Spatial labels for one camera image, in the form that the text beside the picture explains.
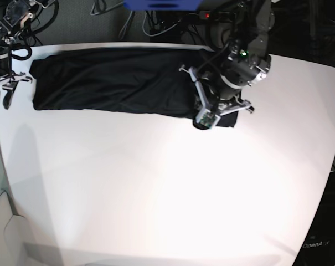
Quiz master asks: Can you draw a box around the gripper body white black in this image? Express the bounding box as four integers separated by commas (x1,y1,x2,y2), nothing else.
179,65,255,129
0,72,32,96

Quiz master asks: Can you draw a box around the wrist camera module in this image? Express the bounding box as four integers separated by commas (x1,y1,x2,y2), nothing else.
193,109,220,130

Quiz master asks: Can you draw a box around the black power strip red switch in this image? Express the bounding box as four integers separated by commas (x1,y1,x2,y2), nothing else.
198,10,233,22

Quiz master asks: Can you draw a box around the black OpenArm base box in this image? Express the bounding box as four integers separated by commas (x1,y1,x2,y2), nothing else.
293,172,335,265

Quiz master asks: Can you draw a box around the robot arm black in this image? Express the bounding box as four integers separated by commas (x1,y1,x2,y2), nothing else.
0,1,273,130
0,1,59,91

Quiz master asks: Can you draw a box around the blue box at top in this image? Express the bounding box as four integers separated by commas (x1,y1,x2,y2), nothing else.
124,0,202,11

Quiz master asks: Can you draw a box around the white cable on floor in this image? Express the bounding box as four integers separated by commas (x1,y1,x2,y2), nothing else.
118,11,182,38

